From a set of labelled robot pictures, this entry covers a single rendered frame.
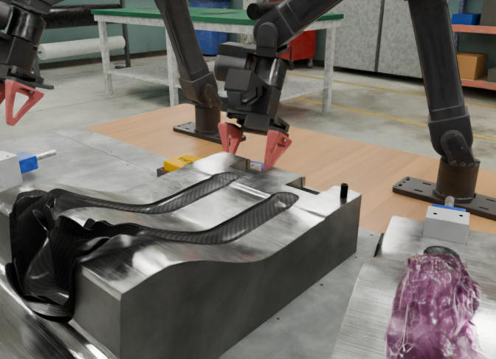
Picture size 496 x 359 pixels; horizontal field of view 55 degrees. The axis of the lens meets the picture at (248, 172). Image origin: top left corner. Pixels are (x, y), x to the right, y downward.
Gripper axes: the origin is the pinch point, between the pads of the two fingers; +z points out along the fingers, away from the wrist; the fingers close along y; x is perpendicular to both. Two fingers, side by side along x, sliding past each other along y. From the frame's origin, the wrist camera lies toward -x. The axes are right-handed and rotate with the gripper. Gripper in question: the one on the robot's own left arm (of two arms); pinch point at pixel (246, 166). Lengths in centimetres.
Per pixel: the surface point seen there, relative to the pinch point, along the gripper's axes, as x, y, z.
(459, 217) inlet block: -10.9, 36.0, 2.2
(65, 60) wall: 402, -542, -142
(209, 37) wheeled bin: 557, -413, -256
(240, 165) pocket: -9.0, 3.6, 1.0
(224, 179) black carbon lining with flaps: -14.8, 4.7, 4.1
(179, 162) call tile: -1.1, -13.5, 1.8
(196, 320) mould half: -35.7, 17.2, 18.6
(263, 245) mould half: -26.5, 18.0, 10.9
